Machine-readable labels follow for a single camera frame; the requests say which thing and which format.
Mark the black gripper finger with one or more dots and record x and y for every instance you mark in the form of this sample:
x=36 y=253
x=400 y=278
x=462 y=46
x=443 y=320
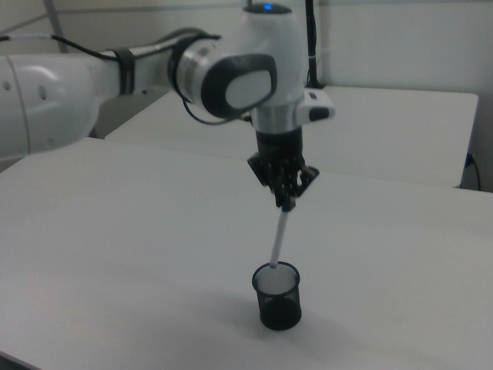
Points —
x=278 y=187
x=302 y=179

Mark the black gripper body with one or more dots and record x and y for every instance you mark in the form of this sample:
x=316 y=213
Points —
x=279 y=146

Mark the white marker with blue cap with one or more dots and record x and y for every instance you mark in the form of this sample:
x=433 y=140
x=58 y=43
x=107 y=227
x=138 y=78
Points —
x=279 y=239

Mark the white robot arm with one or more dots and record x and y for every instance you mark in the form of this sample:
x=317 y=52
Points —
x=77 y=88

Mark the white table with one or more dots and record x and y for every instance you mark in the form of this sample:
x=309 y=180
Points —
x=385 y=135

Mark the black clamped pole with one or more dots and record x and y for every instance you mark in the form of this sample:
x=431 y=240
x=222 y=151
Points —
x=312 y=42

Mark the black mesh pen cup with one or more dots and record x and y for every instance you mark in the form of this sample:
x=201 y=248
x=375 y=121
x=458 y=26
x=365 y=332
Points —
x=281 y=314

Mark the grey slanted partition post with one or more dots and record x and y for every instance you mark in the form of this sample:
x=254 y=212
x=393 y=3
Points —
x=56 y=23

